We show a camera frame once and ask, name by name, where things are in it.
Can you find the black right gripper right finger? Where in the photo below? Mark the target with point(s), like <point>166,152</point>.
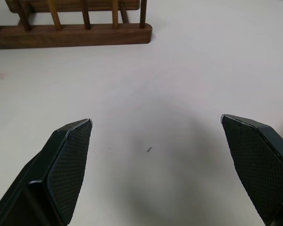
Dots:
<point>259,169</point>

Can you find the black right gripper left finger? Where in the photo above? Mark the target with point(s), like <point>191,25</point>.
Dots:
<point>61,174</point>

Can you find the brown wooden dish rack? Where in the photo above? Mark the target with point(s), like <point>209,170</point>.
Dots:
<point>70,35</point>

